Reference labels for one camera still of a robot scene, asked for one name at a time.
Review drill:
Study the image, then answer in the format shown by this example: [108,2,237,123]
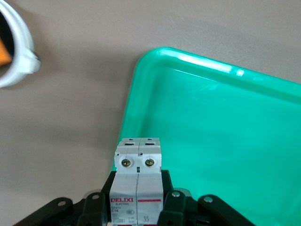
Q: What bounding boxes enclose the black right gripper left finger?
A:
[13,169,117,226]

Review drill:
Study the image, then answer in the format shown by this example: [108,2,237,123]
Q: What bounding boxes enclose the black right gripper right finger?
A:
[156,169,257,226]

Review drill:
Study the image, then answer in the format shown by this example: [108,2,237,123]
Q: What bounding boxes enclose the white red circuit breaker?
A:
[108,137,165,226]

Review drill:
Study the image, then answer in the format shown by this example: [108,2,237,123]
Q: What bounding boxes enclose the green plastic tray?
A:
[110,46,301,226]

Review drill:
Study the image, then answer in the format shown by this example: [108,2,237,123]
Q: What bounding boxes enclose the white round container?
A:
[0,0,42,89]

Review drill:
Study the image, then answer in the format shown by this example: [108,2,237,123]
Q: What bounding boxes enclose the orange button box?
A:
[0,36,12,68]

